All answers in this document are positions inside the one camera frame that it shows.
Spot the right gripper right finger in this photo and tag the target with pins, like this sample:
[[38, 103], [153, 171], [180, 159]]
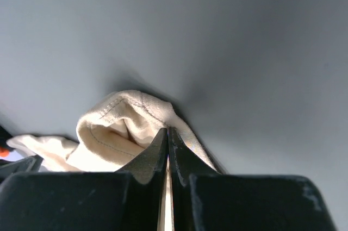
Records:
[[204, 199]]

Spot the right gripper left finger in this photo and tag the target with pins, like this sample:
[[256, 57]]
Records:
[[130, 198]]

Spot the beige t shirt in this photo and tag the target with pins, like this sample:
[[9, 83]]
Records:
[[111, 135]]

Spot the orange folded t shirt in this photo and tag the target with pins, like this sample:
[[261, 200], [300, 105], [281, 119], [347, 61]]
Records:
[[4, 152]]

